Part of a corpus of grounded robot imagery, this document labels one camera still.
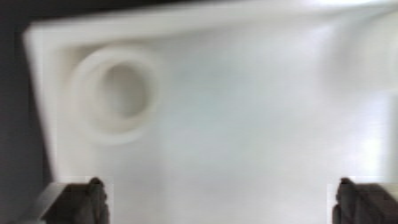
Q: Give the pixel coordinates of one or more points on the white square tabletop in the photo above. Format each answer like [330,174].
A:
[220,104]

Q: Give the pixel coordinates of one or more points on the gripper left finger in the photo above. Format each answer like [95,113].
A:
[70,204]

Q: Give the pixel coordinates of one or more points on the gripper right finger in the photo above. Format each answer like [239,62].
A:
[367,203]

